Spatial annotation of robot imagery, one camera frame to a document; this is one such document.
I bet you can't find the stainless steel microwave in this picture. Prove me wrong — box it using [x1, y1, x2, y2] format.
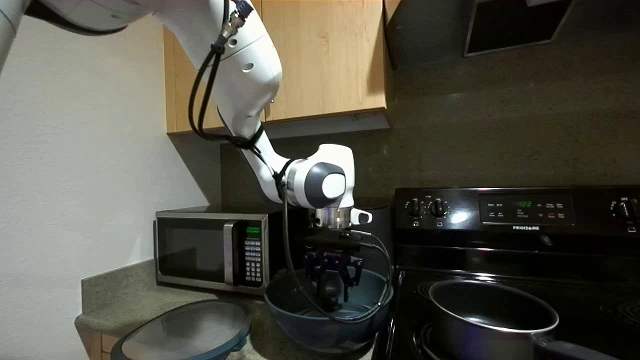
[155, 207, 285, 295]

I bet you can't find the glass pot lid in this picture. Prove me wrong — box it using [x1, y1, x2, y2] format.
[290, 270, 393, 324]

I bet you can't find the large blue bowl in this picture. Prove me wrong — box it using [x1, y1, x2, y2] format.
[265, 270, 395, 353]

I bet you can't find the dark cooking pot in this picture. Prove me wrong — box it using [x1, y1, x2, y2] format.
[428, 279, 616, 360]

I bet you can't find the black electric stove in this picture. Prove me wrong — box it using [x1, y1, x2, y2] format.
[375, 186, 640, 360]

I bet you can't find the wooden wall cabinet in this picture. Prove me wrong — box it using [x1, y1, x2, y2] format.
[162, 0, 393, 136]

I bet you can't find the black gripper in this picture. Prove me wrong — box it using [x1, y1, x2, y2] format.
[302, 230, 363, 284]

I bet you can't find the black range hood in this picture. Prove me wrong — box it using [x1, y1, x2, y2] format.
[384, 0, 640, 67]

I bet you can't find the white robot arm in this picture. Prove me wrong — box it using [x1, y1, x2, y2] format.
[0, 0, 373, 230]

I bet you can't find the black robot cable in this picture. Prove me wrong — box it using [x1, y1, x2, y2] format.
[280, 186, 397, 321]

